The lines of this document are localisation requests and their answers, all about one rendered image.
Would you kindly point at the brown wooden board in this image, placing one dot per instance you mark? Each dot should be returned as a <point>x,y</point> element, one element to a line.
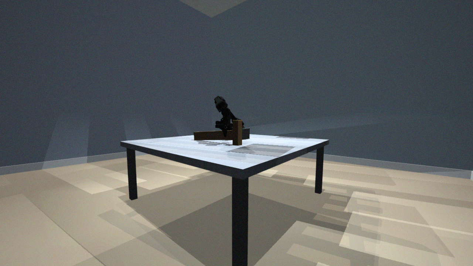
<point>212,135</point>

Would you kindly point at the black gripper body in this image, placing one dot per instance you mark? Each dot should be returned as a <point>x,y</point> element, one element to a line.
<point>226,123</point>

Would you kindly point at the dark brown wooden post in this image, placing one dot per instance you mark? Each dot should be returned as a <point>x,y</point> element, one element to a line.
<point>236,132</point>

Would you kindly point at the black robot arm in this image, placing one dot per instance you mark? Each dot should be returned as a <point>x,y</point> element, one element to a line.
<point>221,106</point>

